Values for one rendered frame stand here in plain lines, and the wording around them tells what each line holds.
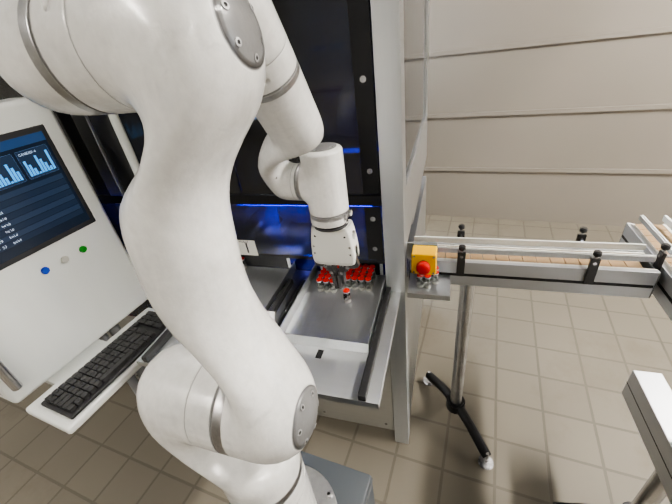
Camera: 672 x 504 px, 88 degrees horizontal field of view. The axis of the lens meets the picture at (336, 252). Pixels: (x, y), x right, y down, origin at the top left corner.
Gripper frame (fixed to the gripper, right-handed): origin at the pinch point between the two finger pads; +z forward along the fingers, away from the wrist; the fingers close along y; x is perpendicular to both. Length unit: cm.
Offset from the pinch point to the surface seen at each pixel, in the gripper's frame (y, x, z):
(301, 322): 16.1, -5.5, 22.0
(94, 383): 71, 23, 27
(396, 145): -10.9, -23.8, -24.3
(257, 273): 42, -27, 22
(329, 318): 8.2, -8.5, 22.0
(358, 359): -3.8, 4.6, 22.3
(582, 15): -99, -241, -39
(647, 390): -86, -27, 55
